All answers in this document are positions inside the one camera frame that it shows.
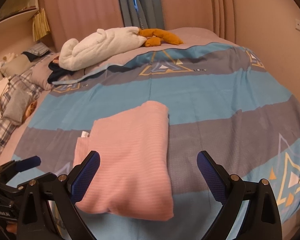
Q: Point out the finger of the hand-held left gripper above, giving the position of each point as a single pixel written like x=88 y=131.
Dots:
x=27 y=162

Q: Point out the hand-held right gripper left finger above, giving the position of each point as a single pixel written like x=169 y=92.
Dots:
x=86 y=177

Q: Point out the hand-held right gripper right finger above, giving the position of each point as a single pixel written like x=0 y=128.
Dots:
x=211 y=177

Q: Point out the pink long-sleeve shirt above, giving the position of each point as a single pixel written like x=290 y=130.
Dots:
x=130 y=155

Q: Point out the plaid blanket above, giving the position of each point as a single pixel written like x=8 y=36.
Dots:
x=5 y=130

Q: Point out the small orange doll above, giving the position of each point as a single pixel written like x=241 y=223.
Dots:
x=30 y=108

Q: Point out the grey folded cloth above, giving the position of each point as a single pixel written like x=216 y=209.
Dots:
x=17 y=105

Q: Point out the blue grey patterned quilt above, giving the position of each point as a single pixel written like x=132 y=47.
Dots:
x=215 y=100

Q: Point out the dark navy cloth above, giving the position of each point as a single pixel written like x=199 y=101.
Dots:
x=58 y=73

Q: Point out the beige pillow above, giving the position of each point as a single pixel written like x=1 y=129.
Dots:
x=17 y=63

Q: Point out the white plush toys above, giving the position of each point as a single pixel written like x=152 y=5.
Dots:
x=2 y=61

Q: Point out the blue striped folded cloth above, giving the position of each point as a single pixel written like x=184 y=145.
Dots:
x=37 y=50

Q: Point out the white plush goose toy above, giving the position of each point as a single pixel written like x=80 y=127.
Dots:
x=97 y=47

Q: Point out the yellow striped hanging cloth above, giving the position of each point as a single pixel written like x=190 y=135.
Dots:
x=41 y=25

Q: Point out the mauve bed sheet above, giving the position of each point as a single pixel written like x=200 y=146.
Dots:
x=202 y=36

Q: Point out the pink curtain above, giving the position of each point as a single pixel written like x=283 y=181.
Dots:
x=195 y=5
x=82 y=10

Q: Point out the blue curtain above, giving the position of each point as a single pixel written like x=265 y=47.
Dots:
x=140 y=2

